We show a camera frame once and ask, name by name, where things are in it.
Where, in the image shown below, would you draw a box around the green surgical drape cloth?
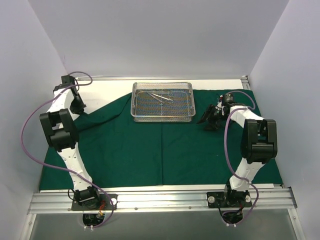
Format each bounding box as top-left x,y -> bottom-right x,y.
38,89 -> 284,191

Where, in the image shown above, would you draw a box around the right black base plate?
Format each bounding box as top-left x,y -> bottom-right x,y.
206,191 -> 252,208

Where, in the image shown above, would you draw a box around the steel surgical scissors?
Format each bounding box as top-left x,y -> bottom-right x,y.
147,92 -> 174,104

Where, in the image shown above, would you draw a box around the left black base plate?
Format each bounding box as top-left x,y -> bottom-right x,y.
71,193 -> 118,211

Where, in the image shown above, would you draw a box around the metal mesh instrument tray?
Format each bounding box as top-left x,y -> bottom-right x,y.
130,82 -> 196,123

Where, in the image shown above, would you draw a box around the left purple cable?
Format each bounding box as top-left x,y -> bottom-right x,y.
20,71 -> 118,228

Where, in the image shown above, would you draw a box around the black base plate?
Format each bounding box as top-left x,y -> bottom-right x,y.
71,193 -> 118,211
206,191 -> 252,208

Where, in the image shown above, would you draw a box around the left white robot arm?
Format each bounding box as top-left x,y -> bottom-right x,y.
39,75 -> 101,210

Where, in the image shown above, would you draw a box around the aluminium front rail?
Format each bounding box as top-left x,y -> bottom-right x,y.
28,183 -> 297,214

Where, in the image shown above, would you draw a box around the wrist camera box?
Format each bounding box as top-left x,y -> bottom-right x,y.
221,93 -> 235,106
61,75 -> 76,86

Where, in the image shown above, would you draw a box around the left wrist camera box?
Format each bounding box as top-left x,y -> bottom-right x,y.
61,75 -> 76,86

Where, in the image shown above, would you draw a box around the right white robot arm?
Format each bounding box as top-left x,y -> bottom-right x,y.
197,102 -> 278,207

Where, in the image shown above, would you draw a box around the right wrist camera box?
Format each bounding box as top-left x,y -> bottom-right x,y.
221,93 -> 235,106

